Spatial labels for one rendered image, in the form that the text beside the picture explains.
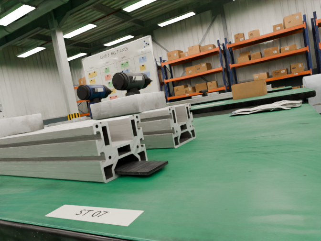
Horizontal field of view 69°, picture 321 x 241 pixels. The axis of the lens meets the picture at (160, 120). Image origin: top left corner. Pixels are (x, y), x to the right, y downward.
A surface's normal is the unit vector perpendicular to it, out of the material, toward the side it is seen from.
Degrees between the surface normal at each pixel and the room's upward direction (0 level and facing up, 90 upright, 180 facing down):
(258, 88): 89
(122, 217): 0
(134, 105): 90
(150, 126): 90
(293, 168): 0
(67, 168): 90
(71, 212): 0
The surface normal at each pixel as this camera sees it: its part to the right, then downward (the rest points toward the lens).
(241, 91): -0.55, 0.14
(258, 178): -0.18, -0.98
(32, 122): 0.80, -0.11
